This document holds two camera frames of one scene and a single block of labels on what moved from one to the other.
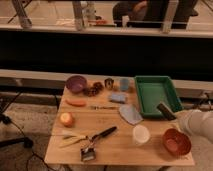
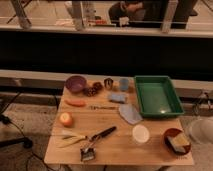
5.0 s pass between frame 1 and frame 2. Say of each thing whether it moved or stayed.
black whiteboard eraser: moved
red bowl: stayed
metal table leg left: stayed
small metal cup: stayed
